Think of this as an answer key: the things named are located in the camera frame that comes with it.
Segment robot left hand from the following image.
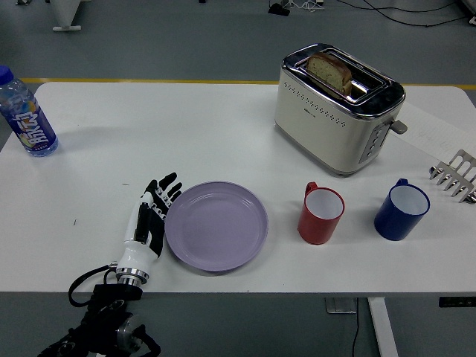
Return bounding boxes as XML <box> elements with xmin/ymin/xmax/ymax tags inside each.
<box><xmin>117</xmin><ymin>171</ymin><xmax>184</xmax><ymax>273</ymax></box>

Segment purple plate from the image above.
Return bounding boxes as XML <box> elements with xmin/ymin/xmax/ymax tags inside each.
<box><xmin>164</xmin><ymin>180</ymin><xmax>270</xmax><ymax>273</ymax></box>

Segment blue drink bottle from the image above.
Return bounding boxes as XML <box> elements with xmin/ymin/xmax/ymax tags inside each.
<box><xmin>0</xmin><ymin>65</ymin><xmax>60</xmax><ymax>158</ymax></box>

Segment red mug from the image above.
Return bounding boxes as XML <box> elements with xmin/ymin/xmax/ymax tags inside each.
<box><xmin>297</xmin><ymin>181</ymin><xmax>346</xmax><ymax>245</ymax></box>

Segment grey box under table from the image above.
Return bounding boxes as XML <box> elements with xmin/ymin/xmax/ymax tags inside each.
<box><xmin>325</xmin><ymin>297</ymin><xmax>358</xmax><ymax>315</ymax></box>

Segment cream and chrome toaster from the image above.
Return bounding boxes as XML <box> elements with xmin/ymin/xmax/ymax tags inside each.
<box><xmin>274</xmin><ymin>43</ymin><xmax>408</xmax><ymax>178</ymax></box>

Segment white stand base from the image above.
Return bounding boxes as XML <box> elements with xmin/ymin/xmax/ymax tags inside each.
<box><xmin>51</xmin><ymin>0</ymin><xmax>83</xmax><ymax>32</ymax></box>

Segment white table leg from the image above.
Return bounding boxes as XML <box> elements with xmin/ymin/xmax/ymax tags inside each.
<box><xmin>367</xmin><ymin>297</ymin><xmax>399</xmax><ymax>357</ymax></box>

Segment blue mug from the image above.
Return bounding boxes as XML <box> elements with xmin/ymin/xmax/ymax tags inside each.
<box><xmin>373</xmin><ymin>178</ymin><xmax>431</xmax><ymax>242</ymax></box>

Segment bread slice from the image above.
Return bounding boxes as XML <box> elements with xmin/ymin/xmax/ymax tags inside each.
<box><xmin>306</xmin><ymin>51</ymin><xmax>353</xmax><ymax>94</ymax></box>

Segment white paper sheet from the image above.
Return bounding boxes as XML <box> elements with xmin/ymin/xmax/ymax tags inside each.
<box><xmin>390</xmin><ymin>100</ymin><xmax>476</xmax><ymax>161</ymax></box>

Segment black table control panel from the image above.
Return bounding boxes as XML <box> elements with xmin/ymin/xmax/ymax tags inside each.
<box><xmin>438</xmin><ymin>296</ymin><xmax>476</xmax><ymax>308</ymax></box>

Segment metal toast rack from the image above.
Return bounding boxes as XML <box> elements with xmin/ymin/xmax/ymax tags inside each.
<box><xmin>428</xmin><ymin>149</ymin><xmax>476</xmax><ymax>204</ymax></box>

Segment black cable under table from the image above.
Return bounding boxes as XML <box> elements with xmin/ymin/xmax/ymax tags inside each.
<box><xmin>350</xmin><ymin>297</ymin><xmax>361</xmax><ymax>357</ymax></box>

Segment white floor cables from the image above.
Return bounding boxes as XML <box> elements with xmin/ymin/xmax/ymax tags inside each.
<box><xmin>288</xmin><ymin>0</ymin><xmax>324</xmax><ymax>11</ymax></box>

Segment black floor cable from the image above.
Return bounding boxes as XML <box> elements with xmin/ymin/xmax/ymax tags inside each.
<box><xmin>362</xmin><ymin>0</ymin><xmax>476</xmax><ymax>28</ymax></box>

